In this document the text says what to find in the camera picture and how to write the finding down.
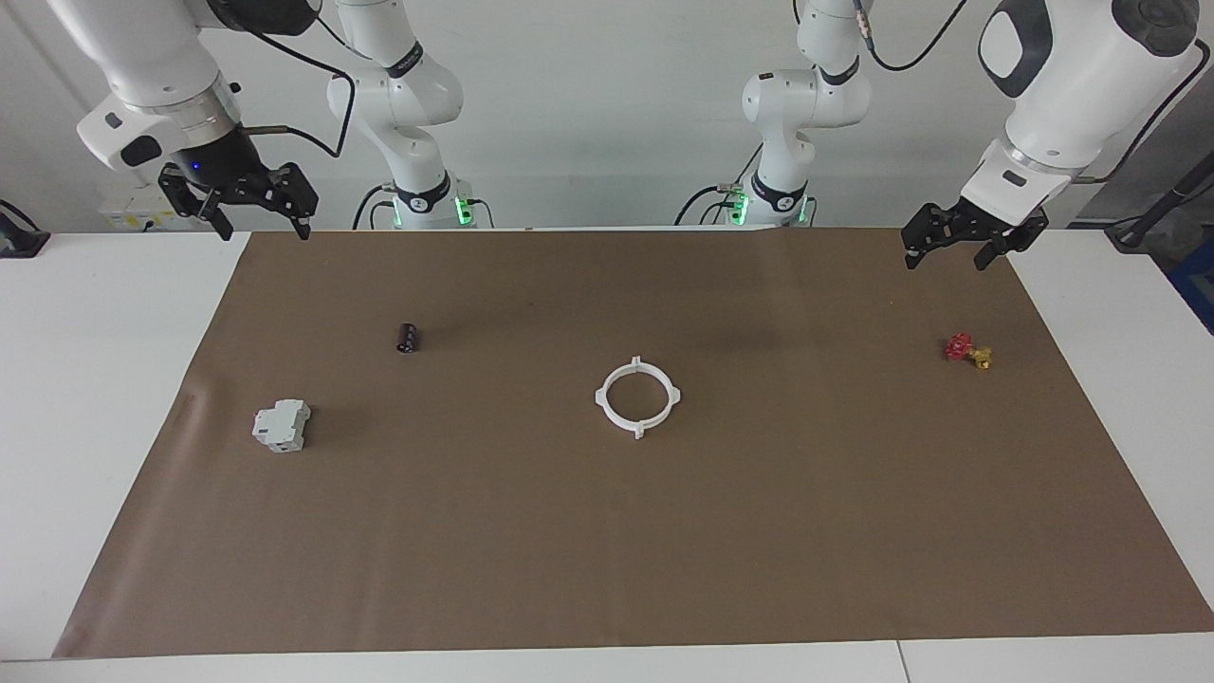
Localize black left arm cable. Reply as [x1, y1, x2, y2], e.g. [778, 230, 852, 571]
[854, 0, 1205, 183]

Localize black device on table edge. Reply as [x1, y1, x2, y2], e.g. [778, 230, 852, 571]
[0, 199, 50, 259]

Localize black right base cable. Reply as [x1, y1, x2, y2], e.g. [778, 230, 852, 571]
[353, 183, 399, 231]

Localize white half ring pipe clamp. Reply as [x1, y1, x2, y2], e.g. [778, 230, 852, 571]
[595, 358, 643, 440]
[634, 356, 684, 439]

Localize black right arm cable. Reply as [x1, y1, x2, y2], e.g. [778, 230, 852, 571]
[242, 28, 357, 159]

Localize white circuit breaker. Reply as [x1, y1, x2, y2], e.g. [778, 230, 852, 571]
[251, 398, 312, 453]

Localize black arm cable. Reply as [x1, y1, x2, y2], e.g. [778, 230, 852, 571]
[242, 28, 357, 159]
[854, 0, 1205, 183]

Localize red and yellow valve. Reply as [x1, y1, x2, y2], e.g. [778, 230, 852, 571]
[945, 332, 993, 370]

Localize white power strip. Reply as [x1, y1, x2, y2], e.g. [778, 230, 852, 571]
[100, 185, 205, 231]

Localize black base cable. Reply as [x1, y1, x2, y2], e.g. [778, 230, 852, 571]
[353, 183, 399, 231]
[673, 183, 750, 227]

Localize brown paper mat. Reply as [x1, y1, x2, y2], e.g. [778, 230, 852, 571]
[52, 226, 1214, 658]

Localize black tripod stand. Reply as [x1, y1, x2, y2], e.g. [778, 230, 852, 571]
[1105, 152, 1214, 249]

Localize blue box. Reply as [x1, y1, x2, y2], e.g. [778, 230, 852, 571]
[1167, 237, 1214, 333]

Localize black left base cable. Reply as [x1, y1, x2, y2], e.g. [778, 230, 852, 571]
[673, 183, 750, 227]

